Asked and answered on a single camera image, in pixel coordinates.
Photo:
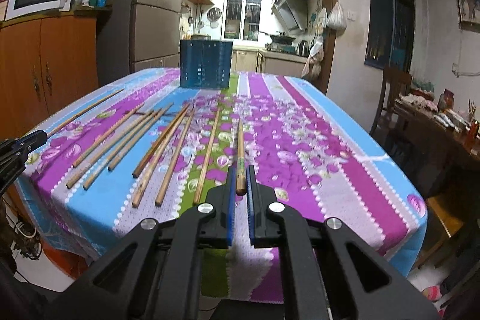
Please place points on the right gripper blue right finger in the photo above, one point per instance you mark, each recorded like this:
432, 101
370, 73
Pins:
263, 232

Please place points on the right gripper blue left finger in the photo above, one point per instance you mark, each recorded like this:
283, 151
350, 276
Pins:
218, 231

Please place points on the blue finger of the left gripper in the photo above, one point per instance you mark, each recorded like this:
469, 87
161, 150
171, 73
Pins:
30, 142

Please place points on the wooden chopstick with green band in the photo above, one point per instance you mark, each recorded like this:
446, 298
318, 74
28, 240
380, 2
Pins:
241, 187

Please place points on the kitchen window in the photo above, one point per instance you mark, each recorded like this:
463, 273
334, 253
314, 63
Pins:
242, 19

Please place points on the orange wooden cabinet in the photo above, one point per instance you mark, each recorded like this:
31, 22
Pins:
48, 60

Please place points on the floral striped tablecloth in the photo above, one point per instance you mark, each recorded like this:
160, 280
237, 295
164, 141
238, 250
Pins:
315, 156

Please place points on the blue perforated utensil holder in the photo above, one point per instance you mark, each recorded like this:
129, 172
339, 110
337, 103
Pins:
205, 64

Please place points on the hanging cloth rag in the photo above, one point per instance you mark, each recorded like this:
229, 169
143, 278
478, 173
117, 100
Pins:
312, 66

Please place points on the electric kettle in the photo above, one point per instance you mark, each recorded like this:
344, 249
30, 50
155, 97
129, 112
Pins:
303, 49

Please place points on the black wok on stove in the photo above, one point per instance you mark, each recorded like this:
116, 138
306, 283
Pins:
280, 38

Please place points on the dark wooden chair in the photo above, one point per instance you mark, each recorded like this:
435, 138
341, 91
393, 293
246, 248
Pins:
394, 84

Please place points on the cluttered wooden side table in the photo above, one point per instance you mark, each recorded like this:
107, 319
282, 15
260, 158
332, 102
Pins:
435, 159

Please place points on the range hood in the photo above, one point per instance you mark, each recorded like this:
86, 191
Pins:
292, 14

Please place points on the hanging white plastic bag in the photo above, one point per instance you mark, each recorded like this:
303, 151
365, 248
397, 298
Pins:
337, 19

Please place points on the dark window with frame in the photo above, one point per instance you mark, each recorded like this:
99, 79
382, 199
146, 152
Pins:
390, 34

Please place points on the framed wall picture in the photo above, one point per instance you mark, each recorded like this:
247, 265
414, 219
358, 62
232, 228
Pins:
468, 11

